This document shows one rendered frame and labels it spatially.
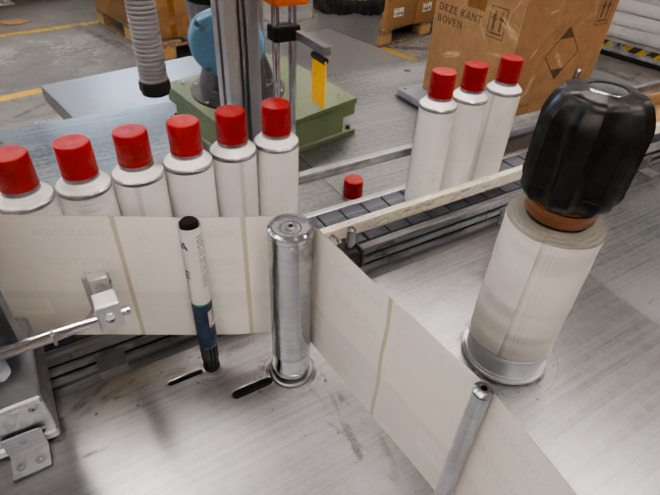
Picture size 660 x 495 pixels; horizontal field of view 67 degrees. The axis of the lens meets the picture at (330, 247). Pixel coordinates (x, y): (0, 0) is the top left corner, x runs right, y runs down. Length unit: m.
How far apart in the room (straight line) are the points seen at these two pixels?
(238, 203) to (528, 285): 0.32
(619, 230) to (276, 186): 0.60
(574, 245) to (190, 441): 0.38
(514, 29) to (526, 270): 0.71
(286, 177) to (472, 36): 0.69
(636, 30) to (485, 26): 3.95
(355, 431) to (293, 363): 0.09
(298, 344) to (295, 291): 0.07
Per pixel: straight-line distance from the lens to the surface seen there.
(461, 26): 1.20
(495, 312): 0.51
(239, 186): 0.57
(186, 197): 0.56
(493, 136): 0.82
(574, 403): 0.58
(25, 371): 0.52
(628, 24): 5.09
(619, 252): 0.91
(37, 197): 0.53
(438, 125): 0.71
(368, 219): 0.68
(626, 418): 0.60
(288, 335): 0.47
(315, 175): 0.69
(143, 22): 0.60
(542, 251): 0.45
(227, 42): 0.67
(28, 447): 0.54
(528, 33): 1.12
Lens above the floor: 1.31
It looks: 39 degrees down
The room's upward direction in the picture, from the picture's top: 3 degrees clockwise
